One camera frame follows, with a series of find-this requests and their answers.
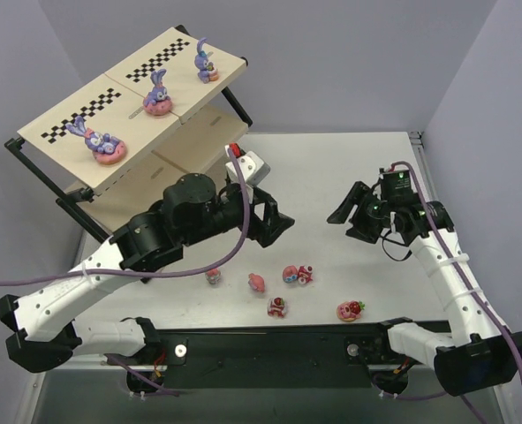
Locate strawberry cake slice toy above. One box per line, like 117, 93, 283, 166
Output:
267, 297, 287, 318

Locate aluminium table frame rail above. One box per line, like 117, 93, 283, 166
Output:
408, 131, 424, 156

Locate purple bunny holding cupcake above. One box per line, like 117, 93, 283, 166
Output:
194, 37, 219, 84

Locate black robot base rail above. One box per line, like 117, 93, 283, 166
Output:
109, 323, 419, 392

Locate pink bear strawberry donut toy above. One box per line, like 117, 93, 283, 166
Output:
336, 300, 366, 322

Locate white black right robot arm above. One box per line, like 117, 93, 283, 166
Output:
327, 169, 522, 397

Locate pink bear red cake toy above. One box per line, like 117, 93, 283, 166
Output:
282, 265, 313, 285

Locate pink lying figure toy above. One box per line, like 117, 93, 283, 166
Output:
247, 273, 266, 293

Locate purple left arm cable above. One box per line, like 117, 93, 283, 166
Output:
0, 148, 251, 397

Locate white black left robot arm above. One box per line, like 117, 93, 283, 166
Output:
0, 174, 295, 373

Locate pink figure flower wreath toy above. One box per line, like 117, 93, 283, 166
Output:
205, 268, 222, 285

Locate beige three-tier shelf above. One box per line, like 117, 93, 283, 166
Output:
5, 26, 252, 241

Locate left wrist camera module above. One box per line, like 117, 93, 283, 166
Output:
225, 143, 271, 186

